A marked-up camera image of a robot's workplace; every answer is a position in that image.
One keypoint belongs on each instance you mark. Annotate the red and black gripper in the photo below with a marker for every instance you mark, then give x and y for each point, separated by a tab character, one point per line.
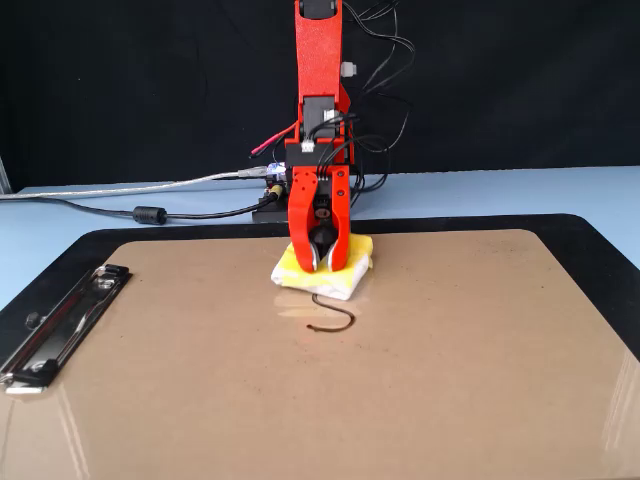
320	156

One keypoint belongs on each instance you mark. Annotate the dark marker mark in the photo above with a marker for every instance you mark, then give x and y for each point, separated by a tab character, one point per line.
330	329

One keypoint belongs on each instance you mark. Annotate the black desk mat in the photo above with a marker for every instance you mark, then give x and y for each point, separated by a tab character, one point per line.
450	223

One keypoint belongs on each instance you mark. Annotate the brown clipboard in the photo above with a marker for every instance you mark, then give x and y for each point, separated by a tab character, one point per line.
400	380

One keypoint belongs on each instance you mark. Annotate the silver metal clipboard clip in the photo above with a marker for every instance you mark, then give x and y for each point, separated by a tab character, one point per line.
65	330

